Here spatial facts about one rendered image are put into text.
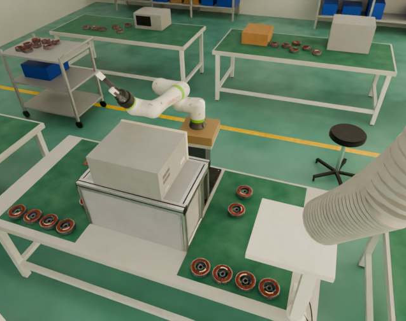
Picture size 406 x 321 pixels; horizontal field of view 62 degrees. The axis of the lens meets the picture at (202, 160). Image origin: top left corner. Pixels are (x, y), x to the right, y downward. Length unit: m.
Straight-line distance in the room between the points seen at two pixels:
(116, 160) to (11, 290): 1.70
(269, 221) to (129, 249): 0.91
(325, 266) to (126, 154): 1.12
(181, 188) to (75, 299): 1.42
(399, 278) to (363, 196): 1.33
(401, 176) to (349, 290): 2.21
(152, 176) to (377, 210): 1.13
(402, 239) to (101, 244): 1.83
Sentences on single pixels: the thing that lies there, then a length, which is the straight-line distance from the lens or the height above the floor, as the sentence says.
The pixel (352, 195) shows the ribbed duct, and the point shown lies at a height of 1.80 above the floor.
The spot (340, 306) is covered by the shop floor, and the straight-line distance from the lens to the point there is 2.91.
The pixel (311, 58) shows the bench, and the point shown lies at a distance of 4.53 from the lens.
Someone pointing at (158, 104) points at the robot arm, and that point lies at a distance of 2.06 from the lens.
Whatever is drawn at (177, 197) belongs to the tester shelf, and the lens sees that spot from 1.86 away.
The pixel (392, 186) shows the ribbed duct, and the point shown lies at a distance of 0.88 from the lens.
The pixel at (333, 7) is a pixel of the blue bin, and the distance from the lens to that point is 7.93.
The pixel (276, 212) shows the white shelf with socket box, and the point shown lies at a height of 1.21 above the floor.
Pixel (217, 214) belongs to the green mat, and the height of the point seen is 0.75.
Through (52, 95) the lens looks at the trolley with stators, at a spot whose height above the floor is 0.19.
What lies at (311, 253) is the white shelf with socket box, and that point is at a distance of 1.57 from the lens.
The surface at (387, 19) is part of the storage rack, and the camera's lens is 8.11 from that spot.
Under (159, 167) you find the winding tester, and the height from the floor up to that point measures 1.32.
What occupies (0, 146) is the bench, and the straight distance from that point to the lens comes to 3.33.
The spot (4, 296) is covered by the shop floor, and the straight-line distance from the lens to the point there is 3.21.
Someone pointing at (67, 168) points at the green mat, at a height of 0.75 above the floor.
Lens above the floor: 2.44
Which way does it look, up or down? 40 degrees down
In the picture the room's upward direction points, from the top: 1 degrees counter-clockwise
